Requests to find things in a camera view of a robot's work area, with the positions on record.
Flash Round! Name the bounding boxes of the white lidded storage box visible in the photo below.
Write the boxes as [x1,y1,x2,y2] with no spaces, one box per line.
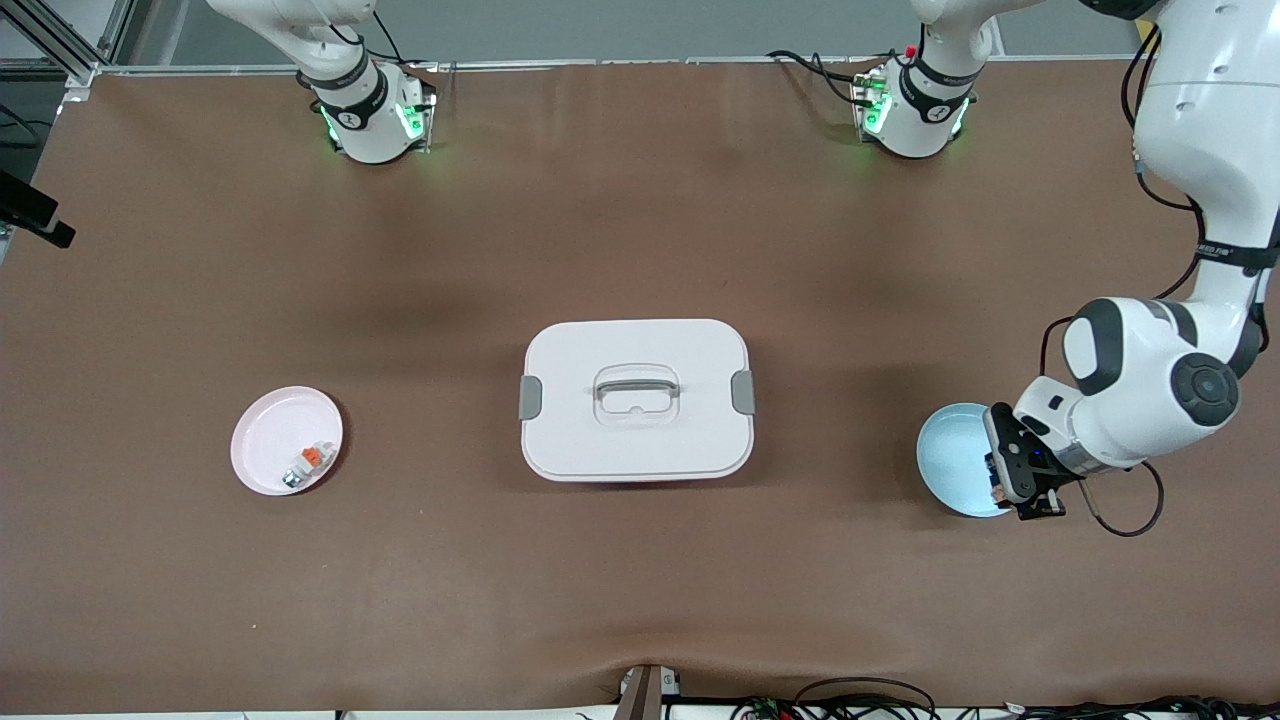
[518,318,757,484]

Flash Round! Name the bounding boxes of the black background cable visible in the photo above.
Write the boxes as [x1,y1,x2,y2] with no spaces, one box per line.
[0,98,43,147]

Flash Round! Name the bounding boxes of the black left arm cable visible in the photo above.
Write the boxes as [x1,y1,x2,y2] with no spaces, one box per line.
[1038,22,1280,539]

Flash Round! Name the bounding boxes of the pink round plate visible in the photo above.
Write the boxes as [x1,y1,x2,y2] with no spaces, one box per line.
[230,386,345,497]

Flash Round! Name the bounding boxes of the brown table mat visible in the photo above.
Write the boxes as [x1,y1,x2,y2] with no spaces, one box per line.
[0,55,1280,716]

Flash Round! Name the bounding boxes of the aluminium frame post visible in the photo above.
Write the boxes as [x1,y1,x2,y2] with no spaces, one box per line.
[0,0,136,89]

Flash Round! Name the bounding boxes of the black cable bundle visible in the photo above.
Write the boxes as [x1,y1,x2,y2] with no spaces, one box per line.
[730,677,1280,720]

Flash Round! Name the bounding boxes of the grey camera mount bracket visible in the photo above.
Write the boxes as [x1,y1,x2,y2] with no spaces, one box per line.
[612,663,683,720]

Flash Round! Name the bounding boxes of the black left base cables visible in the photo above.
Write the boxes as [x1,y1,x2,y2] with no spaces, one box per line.
[766,45,906,109]

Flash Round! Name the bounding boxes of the black right base cable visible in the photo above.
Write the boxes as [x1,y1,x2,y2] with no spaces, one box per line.
[325,8,441,73]

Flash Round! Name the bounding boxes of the blue round plate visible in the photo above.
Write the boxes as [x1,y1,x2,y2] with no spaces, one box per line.
[916,402,1017,519]

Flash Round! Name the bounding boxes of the white and orange switch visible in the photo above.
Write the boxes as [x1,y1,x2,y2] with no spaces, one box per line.
[282,443,334,491]

